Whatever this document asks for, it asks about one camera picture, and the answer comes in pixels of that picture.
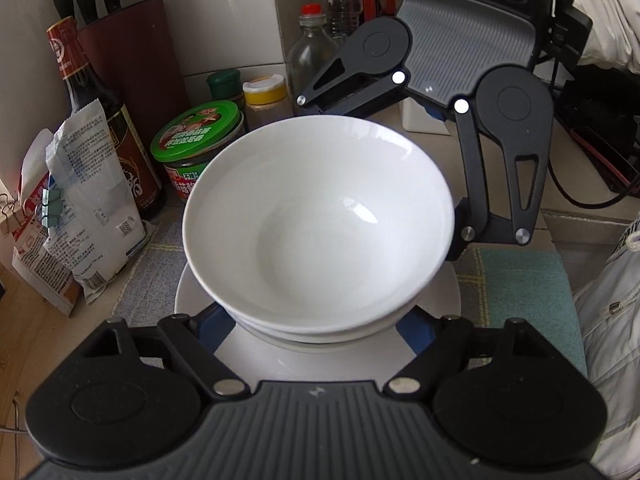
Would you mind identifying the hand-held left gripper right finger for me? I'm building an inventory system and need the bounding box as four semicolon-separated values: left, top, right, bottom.
382;309;558;395

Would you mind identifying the dark soy sauce bottle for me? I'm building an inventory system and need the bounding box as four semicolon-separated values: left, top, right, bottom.
46;15;166;221

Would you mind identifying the white jacket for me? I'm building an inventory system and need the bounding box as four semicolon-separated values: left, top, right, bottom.
572;217;640;480

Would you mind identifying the grey checked mat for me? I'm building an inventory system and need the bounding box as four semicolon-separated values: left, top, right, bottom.
112;220;486;331

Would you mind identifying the white printed bag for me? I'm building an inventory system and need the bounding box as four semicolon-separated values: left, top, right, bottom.
44;99;148;306

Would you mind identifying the teal cloth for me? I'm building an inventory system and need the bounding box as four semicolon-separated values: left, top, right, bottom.
477;247;588;381

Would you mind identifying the orange and white bag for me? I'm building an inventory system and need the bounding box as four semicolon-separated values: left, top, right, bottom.
11;127;83;317

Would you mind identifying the dark red knife block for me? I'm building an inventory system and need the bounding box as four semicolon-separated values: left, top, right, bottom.
77;0;193;161

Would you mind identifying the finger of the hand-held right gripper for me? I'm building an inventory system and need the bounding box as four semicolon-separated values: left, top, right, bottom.
295;55;408;122
447;97;551;262

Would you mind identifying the dark liquid bottle green label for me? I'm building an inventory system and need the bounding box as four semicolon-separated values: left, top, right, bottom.
322;0;365;43

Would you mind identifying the green cap bottle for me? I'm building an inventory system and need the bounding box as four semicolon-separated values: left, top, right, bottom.
206;69;246;111

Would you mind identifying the white plastic box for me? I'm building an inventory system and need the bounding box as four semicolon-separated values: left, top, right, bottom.
400;95;453;136

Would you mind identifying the green lid sauce jar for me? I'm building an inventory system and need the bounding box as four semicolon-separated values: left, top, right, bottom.
150;100;247;203

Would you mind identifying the plain white bowl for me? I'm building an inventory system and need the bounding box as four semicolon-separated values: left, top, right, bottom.
182;114;456;333

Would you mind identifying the clear glass bottle red cap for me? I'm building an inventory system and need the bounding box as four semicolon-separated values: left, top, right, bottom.
286;2;346;116

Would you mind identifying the teal binder clip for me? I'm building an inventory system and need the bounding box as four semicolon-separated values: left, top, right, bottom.
41;187;68;228

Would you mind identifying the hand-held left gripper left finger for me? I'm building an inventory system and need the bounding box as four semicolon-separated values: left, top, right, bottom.
75;305;251;401

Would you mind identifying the black cable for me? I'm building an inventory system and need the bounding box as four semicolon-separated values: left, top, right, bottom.
547;160;640;210

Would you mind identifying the metal binder clip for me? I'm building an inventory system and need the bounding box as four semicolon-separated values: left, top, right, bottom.
0;192;21;238

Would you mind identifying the black appliance red trim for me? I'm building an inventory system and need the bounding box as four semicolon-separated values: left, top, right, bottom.
552;77;640;196

